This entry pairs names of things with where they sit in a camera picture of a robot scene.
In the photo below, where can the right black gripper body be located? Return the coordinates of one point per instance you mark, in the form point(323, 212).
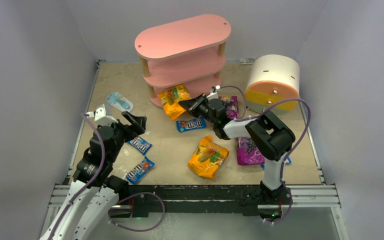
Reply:
point(198, 106)

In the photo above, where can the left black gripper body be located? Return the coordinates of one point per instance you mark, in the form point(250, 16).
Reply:
point(127, 124)

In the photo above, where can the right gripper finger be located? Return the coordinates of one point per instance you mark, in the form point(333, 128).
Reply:
point(201, 100)
point(191, 106)

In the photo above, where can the blue m&m's candy pack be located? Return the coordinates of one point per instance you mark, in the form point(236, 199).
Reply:
point(140, 170)
point(190, 125)
point(140, 144)

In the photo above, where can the purple grape candy bag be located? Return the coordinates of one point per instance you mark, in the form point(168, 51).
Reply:
point(231, 105)
point(247, 153)

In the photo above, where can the orange gummy candy bag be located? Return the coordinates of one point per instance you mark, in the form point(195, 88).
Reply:
point(170, 99)
point(207, 158)

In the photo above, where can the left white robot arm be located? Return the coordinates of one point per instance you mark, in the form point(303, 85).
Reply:
point(93, 170)

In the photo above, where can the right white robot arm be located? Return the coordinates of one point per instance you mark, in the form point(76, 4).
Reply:
point(271, 136)

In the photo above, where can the pink three-tier shelf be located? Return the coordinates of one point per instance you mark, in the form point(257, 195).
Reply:
point(190, 51)

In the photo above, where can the light blue blister package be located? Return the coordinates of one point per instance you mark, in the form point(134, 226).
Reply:
point(118, 101)

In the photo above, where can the white round drawer cabinet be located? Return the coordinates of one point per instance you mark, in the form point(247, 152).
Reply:
point(272, 78)

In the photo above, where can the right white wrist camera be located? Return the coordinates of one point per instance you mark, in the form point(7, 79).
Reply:
point(214, 92)

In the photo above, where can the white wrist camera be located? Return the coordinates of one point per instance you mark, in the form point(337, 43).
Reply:
point(214, 92)
point(103, 116)

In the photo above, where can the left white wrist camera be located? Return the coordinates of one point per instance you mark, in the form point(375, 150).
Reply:
point(103, 116)

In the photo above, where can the black metal base rail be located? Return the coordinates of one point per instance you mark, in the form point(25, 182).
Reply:
point(141, 200)

